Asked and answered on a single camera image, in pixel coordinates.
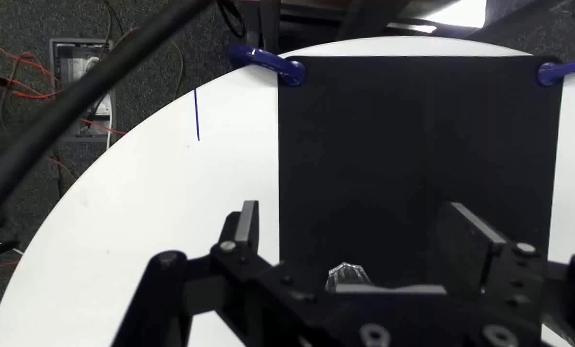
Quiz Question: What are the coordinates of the thin blue string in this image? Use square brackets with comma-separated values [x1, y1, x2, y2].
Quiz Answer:
[192, 86, 202, 142]

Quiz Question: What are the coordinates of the gray floor outlet box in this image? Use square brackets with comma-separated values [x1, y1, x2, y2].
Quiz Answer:
[46, 36, 119, 140]

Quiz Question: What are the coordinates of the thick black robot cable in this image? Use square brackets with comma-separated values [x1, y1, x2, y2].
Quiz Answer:
[0, 0, 216, 233]

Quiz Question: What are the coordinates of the thin orange cable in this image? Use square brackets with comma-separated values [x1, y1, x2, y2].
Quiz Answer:
[0, 0, 187, 140]

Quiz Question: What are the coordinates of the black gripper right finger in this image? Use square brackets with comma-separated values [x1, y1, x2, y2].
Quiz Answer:
[436, 200, 509, 294]

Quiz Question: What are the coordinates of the black rectangular mat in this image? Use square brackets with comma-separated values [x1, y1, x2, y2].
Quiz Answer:
[277, 53, 565, 296]

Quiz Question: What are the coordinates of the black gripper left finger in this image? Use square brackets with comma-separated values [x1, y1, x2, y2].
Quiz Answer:
[212, 198, 260, 258]

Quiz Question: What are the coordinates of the blue spring clamp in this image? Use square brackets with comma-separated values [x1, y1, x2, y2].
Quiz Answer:
[534, 55, 575, 88]
[227, 44, 306, 88]

